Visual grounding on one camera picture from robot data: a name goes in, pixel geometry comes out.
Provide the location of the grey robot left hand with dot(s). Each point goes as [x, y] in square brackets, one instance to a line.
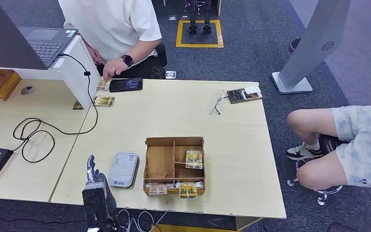
[110, 201]

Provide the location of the person's left hand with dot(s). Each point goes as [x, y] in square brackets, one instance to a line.
[113, 68]

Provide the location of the person's right hand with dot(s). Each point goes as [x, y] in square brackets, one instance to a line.
[95, 56]

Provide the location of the pale printed room key card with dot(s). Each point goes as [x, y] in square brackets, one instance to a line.
[157, 189]

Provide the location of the person's left forearm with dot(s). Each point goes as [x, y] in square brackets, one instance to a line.
[144, 49]

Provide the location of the person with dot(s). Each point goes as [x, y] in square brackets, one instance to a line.
[108, 25]
[358, 150]

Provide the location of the grey card reader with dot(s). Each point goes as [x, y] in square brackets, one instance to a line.
[123, 169]

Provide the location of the white card bundle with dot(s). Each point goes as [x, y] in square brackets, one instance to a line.
[171, 185]
[200, 184]

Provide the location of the black wristwatch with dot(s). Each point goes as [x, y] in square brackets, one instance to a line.
[128, 60]

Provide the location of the black smartphone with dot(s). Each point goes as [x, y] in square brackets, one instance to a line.
[126, 85]

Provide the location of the white desk riser shelf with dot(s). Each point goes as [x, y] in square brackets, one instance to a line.
[73, 70]

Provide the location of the dark grey laptop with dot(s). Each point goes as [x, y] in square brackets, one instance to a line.
[44, 41]

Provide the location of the silver floor outlet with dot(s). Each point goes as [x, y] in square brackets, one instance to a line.
[170, 75]

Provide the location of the wooden compartment box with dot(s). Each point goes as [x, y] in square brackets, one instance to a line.
[160, 160]

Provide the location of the chrome stool with black seat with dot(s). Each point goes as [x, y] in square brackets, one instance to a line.
[322, 200]

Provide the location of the standing humanoid robot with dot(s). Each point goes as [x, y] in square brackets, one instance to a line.
[192, 28]

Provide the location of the orange wooden tray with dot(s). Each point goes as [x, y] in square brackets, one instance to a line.
[8, 86]

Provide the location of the clear eyeglasses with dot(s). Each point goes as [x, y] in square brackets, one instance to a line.
[219, 100]

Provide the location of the grey slanted kiosk stand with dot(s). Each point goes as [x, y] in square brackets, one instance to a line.
[313, 41]

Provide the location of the dark shoe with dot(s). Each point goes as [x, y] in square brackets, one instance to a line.
[295, 44]

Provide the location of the white paper label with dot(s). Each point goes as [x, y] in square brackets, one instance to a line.
[252, 90]

